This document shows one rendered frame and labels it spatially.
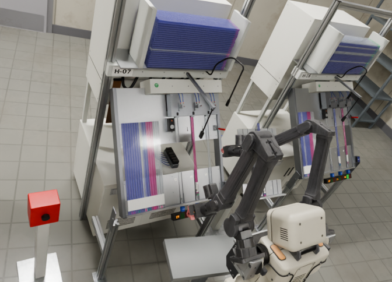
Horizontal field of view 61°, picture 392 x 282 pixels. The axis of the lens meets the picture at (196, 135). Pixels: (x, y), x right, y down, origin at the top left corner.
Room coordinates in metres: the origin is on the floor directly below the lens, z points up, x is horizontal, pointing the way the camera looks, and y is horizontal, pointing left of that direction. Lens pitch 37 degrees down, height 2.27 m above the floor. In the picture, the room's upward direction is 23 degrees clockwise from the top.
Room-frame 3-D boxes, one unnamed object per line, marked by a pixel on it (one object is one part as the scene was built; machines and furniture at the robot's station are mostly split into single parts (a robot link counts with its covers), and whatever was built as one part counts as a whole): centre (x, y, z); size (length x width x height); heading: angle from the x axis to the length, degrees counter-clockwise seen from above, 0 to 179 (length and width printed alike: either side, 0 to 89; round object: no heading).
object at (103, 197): (1.83, 0.36, 0.31); 0.70 x 0.65 x 0.62; 132
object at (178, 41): (1.78, 0.23, 1.52); 0.51 x 0.13 x 0.27; 132
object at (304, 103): (2.67, -0.86, 0.65); 1.01 x 0.73 x 1.29; 42
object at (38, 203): (1.01, 0.59, 0.39); 0.24 x 0.24 x 0.78; 42
